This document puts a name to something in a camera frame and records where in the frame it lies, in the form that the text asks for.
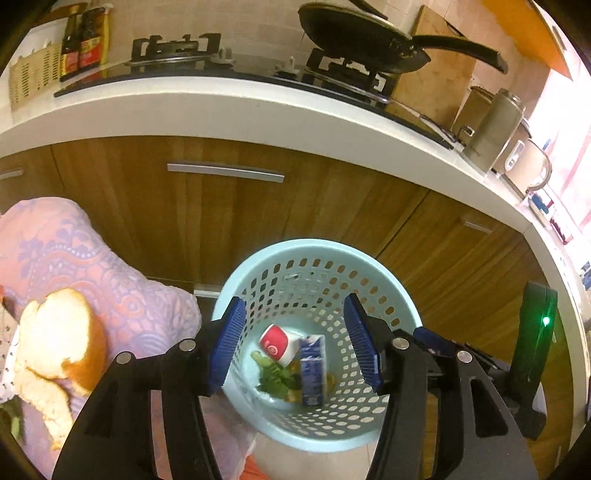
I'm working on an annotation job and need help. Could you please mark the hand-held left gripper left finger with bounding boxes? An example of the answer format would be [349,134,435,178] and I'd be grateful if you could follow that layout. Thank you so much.
[52,296,247,480]

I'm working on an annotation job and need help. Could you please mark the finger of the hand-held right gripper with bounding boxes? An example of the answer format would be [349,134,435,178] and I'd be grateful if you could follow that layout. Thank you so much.
[413,327,509,372]

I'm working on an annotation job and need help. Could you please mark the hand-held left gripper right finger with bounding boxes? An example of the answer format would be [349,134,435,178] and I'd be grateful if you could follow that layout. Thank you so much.
[342,293,539,480]

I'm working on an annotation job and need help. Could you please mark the light blue perforated basket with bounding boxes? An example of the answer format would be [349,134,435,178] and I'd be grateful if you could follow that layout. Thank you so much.
[211,239,423,453]

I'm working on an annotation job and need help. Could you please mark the red and white cup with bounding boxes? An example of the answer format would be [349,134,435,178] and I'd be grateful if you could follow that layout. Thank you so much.
[259,324,301,367]

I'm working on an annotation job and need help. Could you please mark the blue milk carton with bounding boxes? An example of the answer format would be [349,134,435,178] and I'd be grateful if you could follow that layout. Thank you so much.
[295,335,329,407]

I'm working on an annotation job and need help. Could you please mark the green vegetable scraps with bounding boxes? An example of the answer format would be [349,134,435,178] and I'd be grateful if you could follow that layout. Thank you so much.
[250,351,303,400]

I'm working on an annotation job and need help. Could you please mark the purple printed blanket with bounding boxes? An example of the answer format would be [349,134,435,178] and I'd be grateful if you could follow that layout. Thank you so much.
[0,197,259,480]

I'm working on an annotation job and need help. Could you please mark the torn bread piece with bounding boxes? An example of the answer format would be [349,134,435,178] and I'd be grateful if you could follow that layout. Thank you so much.
[11,288,108,450]

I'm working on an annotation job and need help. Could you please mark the steel thermos jug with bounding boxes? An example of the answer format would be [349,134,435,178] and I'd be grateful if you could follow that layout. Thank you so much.
[462,89,526,174]

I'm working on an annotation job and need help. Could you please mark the steel pot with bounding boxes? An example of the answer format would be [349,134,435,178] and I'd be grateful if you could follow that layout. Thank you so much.
[452,85,495,144]

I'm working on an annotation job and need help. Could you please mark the wooden cutting board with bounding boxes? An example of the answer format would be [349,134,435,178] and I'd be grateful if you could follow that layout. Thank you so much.
[392,4,476,130]

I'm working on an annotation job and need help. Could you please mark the black gas stove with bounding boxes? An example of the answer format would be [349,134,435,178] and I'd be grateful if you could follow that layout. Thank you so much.
[53,33,455,151]

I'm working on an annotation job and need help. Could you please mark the black frying pan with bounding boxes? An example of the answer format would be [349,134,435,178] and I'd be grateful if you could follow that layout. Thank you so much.
[298,2,509,75]

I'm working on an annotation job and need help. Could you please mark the woven storage basket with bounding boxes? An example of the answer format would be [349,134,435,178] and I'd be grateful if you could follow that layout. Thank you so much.
[9,44,63,112]

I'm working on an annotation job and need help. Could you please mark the long metal cabinet handle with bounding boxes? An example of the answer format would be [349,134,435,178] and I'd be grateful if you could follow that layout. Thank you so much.
[167,161,284,184]

